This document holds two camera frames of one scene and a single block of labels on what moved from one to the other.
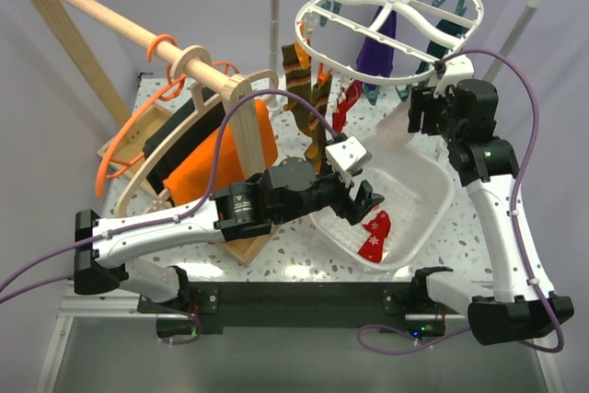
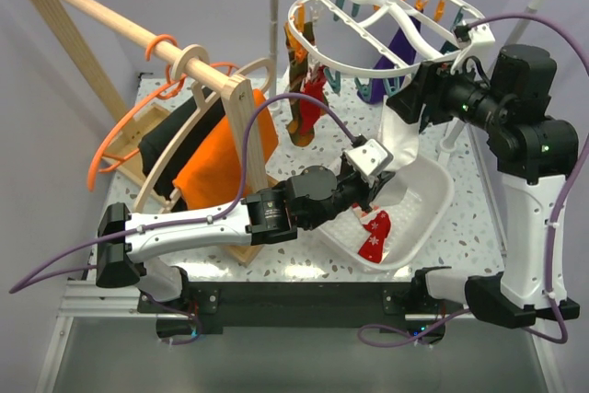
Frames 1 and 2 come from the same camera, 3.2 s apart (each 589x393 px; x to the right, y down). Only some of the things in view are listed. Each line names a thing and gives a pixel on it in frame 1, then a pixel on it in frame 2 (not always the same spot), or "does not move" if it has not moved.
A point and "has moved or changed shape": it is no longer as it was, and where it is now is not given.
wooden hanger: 199,106 → 190,64
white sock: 393,131 has moved or changed shape
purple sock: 375,56 → 378,88
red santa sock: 379,227 does not move
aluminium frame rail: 120,305 does not move
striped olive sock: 316,144 → 294,131
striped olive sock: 298,79 → 298,53
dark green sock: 438,52 → 461,30
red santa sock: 340,117 → 310,110
